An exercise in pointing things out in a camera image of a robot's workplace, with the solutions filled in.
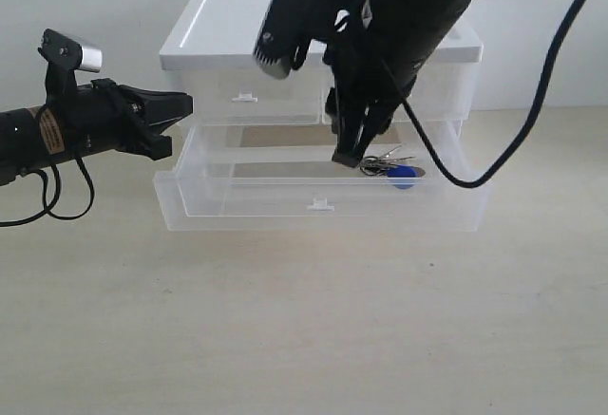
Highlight clear wide drawer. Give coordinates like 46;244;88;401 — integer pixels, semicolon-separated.
154;123;491;233

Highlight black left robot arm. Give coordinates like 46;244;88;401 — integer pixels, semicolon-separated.
1;79;193;185

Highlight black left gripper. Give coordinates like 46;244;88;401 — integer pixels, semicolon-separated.
59;79;193;160

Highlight right black cable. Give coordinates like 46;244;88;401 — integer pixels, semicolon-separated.
332;0;599;190

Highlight white plastic drawer cabinet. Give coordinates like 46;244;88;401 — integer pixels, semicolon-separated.
160;0;484;167

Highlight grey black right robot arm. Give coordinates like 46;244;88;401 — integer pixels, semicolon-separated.
324;0;586;173

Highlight black cable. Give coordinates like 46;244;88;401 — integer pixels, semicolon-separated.
332;0;599;190
0;105;96;227

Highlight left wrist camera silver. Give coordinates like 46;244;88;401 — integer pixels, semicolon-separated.
38;28;104;103

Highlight left black cable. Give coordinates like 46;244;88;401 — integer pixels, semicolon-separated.
0;105;96;227

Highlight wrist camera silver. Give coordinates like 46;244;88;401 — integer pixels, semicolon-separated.
253;0;312;80
38;28;104;103

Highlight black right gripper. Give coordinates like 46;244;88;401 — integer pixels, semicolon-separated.
323;30;417;168

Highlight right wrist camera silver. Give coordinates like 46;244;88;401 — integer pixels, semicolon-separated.
253;0;312;80

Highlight key bunch with blue fob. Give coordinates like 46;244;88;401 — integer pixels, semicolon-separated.
358;145;426;190

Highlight clear upper left drawer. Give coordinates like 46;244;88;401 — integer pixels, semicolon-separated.
182;68;327;126

